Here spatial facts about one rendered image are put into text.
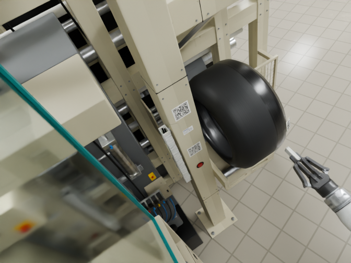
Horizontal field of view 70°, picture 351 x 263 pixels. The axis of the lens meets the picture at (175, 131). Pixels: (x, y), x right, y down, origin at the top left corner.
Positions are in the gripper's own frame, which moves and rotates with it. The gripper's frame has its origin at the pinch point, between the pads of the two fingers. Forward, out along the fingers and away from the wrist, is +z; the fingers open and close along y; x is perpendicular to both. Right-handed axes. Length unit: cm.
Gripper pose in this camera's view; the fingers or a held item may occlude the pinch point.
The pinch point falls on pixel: (292, 154)
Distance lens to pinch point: 119.0
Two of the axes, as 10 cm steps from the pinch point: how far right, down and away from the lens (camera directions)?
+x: 1.7, 4.8, 8.6
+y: -8.3, 5.3, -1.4
